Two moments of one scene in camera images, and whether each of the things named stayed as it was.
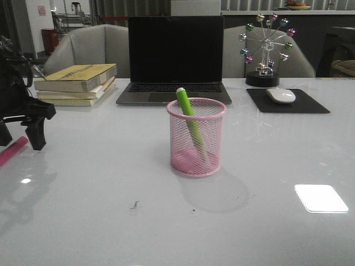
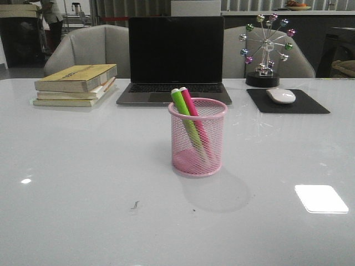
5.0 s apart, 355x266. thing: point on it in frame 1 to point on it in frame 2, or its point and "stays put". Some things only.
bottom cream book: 90,102 stays put
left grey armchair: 107,45 stays put
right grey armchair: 253,48 stays put
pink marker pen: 13,148 to 194,114
